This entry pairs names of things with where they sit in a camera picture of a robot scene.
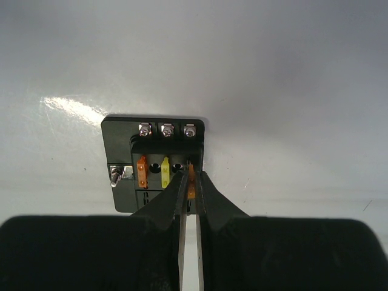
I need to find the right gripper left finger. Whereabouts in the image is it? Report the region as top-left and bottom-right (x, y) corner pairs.
(1, 171), (189, 290)

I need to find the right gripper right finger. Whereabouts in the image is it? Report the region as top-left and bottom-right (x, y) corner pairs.
(196, 172), (387, 290)

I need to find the brown blade fuse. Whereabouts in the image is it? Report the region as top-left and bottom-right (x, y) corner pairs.
(187, 163), (196, 199)

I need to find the orange blade fuse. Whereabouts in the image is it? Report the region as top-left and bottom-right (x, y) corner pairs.
(136, 155), (148, 189)

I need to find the yellow blade fuse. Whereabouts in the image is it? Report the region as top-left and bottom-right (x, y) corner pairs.
(161, 156), (170, 189)

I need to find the black fuse box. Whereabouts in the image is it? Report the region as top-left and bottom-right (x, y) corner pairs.
(101, 115), (205, 213)

